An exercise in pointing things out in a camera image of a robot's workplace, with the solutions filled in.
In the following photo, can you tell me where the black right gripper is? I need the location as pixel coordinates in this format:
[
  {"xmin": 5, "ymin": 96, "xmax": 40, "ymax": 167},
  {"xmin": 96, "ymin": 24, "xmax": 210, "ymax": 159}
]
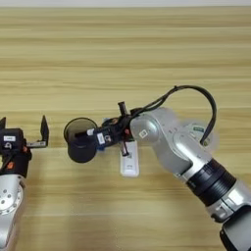
[{"xmin": 94, "ymin": 101, "xmax": 135, "ymax": 155}]

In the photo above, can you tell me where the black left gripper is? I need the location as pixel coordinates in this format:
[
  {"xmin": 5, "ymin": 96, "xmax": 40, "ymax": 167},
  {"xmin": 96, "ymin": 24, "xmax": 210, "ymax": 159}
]
[{"xmin": 0, "ymin": 115, "xmax": 50, "ymax": 179}]

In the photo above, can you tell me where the white marker with black cap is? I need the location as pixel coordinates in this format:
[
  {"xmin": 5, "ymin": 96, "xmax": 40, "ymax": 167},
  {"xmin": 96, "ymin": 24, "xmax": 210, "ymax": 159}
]
[{"xmin": 75, "ymin": 128, "xmax": 96, "ymax": 138}]

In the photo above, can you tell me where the black mesh pen cup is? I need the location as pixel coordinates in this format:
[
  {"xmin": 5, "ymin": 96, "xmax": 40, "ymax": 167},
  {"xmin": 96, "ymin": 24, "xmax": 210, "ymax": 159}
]
[{"xmin": 63, "ymin": 117, "xmax": 99, "ymax": 164}]

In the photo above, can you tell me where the white rectangular plastic case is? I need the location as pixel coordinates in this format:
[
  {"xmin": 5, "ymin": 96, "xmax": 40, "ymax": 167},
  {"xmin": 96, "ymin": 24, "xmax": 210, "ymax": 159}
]
[{"xmin": 119, "ymin": 140, "xmax": 140, "ymax": 178}]

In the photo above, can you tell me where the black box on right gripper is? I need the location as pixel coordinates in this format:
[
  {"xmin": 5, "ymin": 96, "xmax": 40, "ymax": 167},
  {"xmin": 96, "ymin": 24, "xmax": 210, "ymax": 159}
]
[{"xmin": 94, "ymin": 127, "xmax": 115, "ymax": 148}]

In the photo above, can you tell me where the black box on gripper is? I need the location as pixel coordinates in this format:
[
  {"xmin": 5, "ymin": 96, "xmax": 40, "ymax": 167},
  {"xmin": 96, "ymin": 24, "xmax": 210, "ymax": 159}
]
[
  {"xmin": 94, "ymin": 127, "xmax": 115, "ymax": 148},
  {"xmin": 0, "ymin": 127, "xmax": 25, "ymax": 150}
]

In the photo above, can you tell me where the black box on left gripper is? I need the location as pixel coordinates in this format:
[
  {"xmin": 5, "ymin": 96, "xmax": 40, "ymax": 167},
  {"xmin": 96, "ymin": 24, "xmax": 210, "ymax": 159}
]
[{"xmin": 0, "ymin": 127, "xmax": 25, "ymax": 150}]

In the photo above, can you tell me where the clear tape roll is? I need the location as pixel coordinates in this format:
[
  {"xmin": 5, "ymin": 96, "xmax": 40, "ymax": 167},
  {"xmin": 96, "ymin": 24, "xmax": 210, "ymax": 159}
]
[{"xmin": 180, "ymin": 119, "xmax": 220, "ymax": 155}]

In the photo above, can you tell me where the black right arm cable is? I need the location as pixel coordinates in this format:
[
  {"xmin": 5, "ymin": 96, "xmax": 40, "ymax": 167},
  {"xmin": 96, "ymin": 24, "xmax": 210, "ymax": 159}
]
[{"xmin": 130, "ymin": 84, "xmax": 218, "ymax": 147}]

